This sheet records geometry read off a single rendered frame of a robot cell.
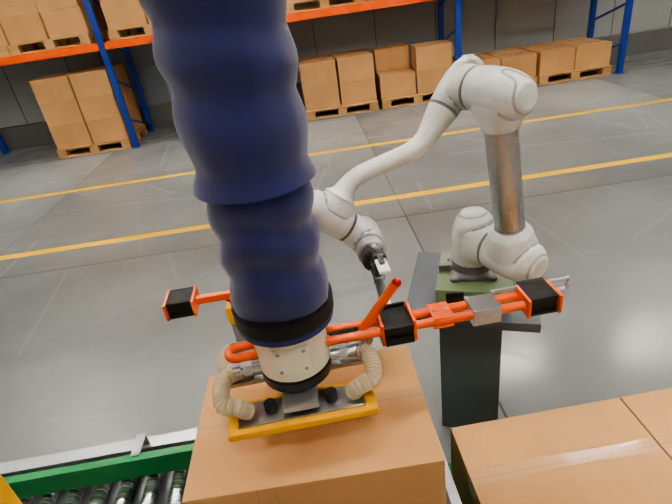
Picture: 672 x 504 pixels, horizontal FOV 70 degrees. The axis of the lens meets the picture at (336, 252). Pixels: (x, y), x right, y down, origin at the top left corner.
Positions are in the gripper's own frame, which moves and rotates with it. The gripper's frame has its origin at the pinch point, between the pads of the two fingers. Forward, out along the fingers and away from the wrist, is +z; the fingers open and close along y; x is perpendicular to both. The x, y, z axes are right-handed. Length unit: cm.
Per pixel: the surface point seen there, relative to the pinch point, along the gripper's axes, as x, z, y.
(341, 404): 17.1, 26.3, 9.4
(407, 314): -2.2, 14.0, -2.5
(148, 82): 264, -834, 38
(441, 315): -9.7, 16.3, -2.1
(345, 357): 14.1, 16.5, 4.7
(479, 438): -25, 1, 64
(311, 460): 26.4, 28.9, 22.7
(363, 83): -104, -696, 78
